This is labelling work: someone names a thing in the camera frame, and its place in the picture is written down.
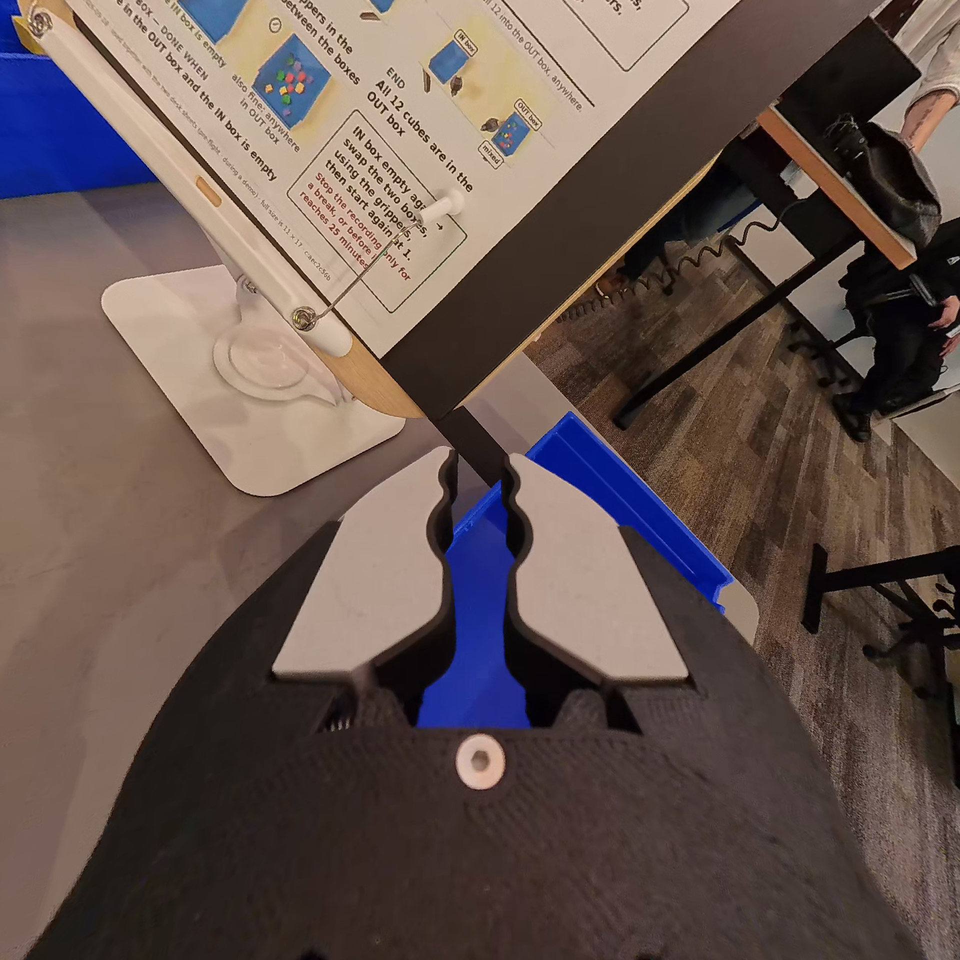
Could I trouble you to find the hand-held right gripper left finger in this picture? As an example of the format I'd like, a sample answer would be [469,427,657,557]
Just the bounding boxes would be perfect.
[270,447,459,727]

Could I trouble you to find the white document stand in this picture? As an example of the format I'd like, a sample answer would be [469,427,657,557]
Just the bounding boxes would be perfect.
[18,0,408,498]

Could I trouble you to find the printed instruction sheet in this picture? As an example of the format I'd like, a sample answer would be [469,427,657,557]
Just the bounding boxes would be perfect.
[63,0,751,360]

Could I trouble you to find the wire page holder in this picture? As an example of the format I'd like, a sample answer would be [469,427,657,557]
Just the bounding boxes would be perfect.
[292,189,468,331]

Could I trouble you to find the black floor rack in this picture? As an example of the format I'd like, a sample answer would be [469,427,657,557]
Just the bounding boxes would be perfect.
[801,541,960,700]

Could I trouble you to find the blue plastic bin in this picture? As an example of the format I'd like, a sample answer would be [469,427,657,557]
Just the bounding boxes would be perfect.
[416,411,735,730]
[0,15,162,202]

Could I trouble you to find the instruction sheet on wooden board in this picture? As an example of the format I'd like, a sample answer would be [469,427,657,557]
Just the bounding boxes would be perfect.
[15,0,894,421]

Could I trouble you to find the black bag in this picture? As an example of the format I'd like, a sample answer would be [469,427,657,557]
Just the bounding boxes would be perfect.
[821,112,943,250]

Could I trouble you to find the wooden standing desk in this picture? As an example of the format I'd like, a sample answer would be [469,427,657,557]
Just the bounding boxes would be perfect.
[615,15,924,430]

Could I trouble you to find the coiled black cable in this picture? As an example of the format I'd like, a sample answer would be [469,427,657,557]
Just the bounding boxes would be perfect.
[558,195,798,325]

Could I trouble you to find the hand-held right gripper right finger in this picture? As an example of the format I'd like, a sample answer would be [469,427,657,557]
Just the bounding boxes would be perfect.
[502,453,691,729]

